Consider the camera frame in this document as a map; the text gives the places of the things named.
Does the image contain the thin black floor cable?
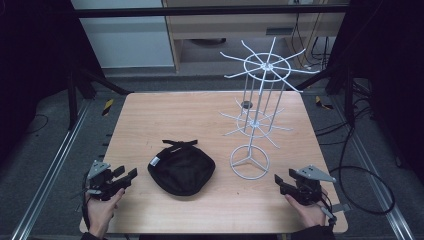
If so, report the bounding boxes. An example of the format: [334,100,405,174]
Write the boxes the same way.
[25,113,50,135]

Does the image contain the light wooden desk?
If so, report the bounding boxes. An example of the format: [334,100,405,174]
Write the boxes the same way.
[161,0,350,73]

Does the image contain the white cabinet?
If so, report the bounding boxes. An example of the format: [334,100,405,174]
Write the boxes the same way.
[70,0,176,70]

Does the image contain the aluminium floor rail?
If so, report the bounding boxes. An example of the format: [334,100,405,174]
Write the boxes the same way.
[333,95,416,240]
[10,98,92,240]

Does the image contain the black metal stand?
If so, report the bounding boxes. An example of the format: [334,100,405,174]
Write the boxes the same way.
[65,65,135,132]
[292,61,357,129]

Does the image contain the hanging black desk cables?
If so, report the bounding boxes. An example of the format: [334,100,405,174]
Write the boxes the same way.
[290,13,333,72]

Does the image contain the yellow black striped tape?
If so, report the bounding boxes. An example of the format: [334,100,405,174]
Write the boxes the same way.
[314,95,335,111]
[101,98,115,117]

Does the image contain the person's left hand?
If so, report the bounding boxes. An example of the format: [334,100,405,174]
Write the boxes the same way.
[85,187,126,240]

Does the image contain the black cap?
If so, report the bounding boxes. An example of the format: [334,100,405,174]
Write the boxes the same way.
[147,138,217,197]

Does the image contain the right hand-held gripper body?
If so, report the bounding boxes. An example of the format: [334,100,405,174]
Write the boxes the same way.
[289,164,337,207]

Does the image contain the person's right hand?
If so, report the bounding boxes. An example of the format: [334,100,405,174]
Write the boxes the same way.
[284,192,329,230]

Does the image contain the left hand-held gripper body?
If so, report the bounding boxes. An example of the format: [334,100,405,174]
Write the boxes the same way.
[84,160,118,202]

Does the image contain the right gripper cable with plug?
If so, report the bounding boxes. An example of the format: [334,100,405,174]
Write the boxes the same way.
[319,191,352,232]

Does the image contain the white wire display rack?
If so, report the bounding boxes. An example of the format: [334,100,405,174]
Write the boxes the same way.
[218,36,322,181]

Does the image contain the black horizontal frame bar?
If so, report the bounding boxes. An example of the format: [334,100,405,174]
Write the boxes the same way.
[70,5,350,19]

